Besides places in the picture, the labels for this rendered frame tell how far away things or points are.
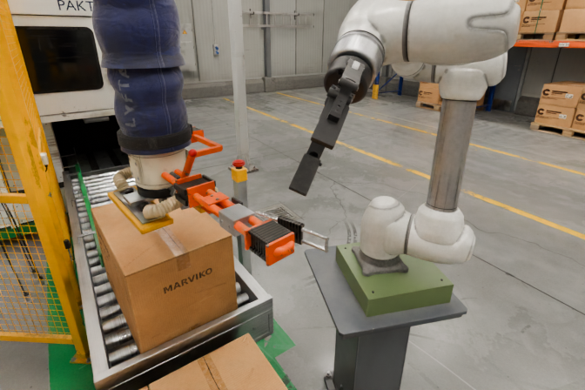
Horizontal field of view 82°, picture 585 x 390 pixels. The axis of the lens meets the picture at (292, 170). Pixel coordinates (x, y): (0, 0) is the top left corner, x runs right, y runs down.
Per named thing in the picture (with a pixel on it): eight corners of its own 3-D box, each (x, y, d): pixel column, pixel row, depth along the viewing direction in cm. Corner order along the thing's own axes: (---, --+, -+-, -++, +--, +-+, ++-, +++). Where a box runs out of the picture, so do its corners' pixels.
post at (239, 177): (240, 306, 226) (231, 167, 189) (250, 302, 229) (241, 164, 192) (245, 313, 221) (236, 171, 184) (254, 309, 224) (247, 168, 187)
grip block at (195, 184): (174, 198, 99) (171, 180, 97) (205, 190, 105) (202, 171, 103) (187, 209, 93) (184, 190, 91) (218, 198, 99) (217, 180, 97)
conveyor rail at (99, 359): (67, 191, 299) (61, 171, 292) (73, 190, 302) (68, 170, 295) (104, 416, 122) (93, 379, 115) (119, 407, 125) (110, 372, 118)
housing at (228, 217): (218, 226, 85) (217, 211, 83) (240, 218, 89) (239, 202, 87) (233, 238, 80) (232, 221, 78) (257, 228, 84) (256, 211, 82)
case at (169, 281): (107, 279, 170) (90, 208, 155) (184, 250, 193) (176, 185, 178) (144, 363, 126) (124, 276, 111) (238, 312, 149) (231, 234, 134)
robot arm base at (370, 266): (387, 240, 151) (388, 229, 149) (409, 272, 131) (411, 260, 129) (347, 243, 149) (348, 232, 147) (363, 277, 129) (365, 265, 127)
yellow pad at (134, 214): (107, 197, 123) (104, 184, 121) (136, 189, 129) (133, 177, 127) (141, 235, 99) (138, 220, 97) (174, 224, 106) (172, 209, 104)
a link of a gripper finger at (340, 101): (348, 97, 45) (356, 81, 42) (337, 124, 42) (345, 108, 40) (338, 92, 45) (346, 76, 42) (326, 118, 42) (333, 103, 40)
